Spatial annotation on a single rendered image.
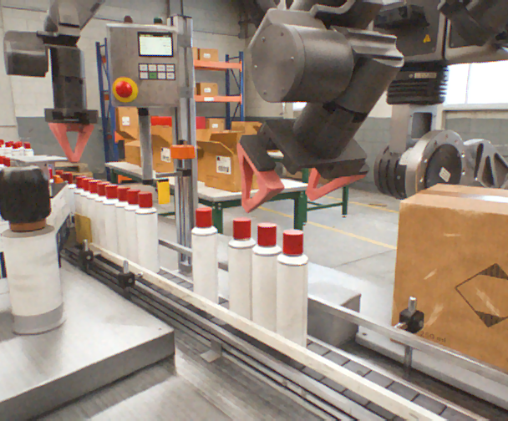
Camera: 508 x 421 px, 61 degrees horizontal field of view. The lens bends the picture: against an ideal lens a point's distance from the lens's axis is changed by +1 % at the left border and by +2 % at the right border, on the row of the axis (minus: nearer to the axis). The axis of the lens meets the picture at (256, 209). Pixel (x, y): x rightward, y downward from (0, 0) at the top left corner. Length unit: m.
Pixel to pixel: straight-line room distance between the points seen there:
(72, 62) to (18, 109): 7.74
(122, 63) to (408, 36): 0.66
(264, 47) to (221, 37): 9.72
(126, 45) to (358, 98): 0.82
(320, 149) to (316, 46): 0.12
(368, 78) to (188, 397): 0.56
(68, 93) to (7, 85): 7.69
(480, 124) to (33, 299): 6.04
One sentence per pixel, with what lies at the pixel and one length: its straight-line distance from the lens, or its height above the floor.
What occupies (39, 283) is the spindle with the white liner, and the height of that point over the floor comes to 0.97.
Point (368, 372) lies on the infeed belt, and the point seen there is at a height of 0.88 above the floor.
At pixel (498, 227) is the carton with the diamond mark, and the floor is 1.10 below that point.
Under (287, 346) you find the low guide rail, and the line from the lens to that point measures 0.71.
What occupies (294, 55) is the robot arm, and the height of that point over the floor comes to 1.31.
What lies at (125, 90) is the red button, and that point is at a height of 1.32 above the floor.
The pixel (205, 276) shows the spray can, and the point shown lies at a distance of 0.87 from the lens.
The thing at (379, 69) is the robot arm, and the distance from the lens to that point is 0.38.
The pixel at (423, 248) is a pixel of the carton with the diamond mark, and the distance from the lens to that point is 0.79.
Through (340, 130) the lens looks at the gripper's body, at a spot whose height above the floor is 1.25.
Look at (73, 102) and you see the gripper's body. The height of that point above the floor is 1.29.
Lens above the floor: 1.27
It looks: 13 degrees down
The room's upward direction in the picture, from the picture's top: straight up
